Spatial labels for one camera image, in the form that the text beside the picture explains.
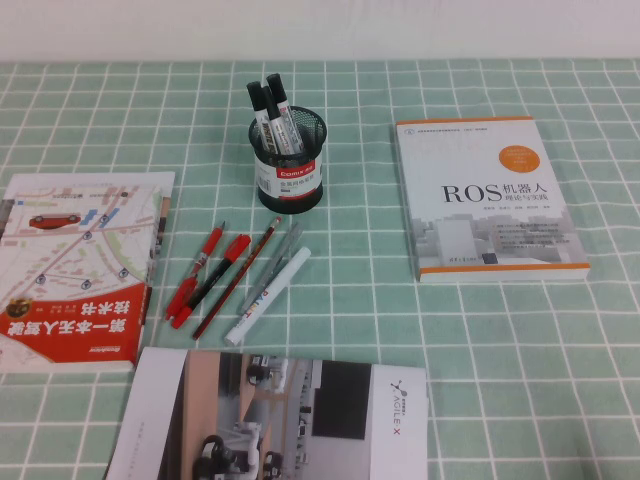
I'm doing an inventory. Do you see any white paint marker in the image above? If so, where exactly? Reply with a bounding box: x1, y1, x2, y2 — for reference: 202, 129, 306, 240
223, 246, 313, 348

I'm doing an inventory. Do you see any black mesh pen holder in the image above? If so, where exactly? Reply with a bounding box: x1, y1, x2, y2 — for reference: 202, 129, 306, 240
248, 107, 325, 216

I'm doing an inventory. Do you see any grey translucent pen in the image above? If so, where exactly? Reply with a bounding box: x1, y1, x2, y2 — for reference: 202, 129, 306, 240
238, 222, 305, 317

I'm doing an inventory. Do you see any red-capped black marker pen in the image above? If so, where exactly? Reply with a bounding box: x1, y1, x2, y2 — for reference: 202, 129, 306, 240
171, 233, 253, 330

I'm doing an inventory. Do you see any slim red gel pen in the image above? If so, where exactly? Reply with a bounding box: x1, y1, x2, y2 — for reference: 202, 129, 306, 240
165, 220, 228, 322

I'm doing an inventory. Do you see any red and black pencil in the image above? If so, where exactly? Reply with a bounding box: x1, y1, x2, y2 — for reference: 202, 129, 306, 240
192, 215, 283, 341

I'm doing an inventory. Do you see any white orange ROS book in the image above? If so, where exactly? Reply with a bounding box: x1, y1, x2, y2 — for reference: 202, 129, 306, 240
394, 115, 592, 285

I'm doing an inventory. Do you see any AgileX brochure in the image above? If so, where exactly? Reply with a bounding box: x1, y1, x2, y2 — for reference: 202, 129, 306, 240
103, 346, 431, 480

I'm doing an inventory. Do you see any red map-cover book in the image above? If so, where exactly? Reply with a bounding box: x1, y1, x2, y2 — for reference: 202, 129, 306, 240
0, 170, 177, 374

